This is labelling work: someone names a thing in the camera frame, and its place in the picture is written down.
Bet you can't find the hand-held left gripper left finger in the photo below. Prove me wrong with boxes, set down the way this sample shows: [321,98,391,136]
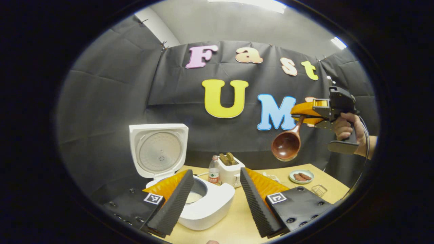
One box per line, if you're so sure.
[102,169,194,238]

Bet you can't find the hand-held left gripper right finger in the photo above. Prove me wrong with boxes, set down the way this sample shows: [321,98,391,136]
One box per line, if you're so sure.
[240,167,334,238]

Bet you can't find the brown wooden spoon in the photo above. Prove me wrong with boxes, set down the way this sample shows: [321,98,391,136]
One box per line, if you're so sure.
[271,115,305,162]

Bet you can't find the white rice cooker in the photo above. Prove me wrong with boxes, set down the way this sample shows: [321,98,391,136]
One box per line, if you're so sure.
[129,123,235,231]

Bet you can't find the white toaster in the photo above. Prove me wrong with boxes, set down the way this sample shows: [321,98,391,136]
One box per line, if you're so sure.
[218,157,245,188]

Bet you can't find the pale green plate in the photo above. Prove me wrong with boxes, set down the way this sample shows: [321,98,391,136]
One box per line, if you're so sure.
[289,169,314,184]

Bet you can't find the clear plastic water bottle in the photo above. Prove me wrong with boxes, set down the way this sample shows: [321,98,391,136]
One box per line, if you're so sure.
[208,155,221,185]

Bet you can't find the black backdrop cloth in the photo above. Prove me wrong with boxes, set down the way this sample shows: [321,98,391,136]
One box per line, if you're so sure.
[56,15,379,204]

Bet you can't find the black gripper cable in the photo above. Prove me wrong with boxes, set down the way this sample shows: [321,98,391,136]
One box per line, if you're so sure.
[342,115,371,200]

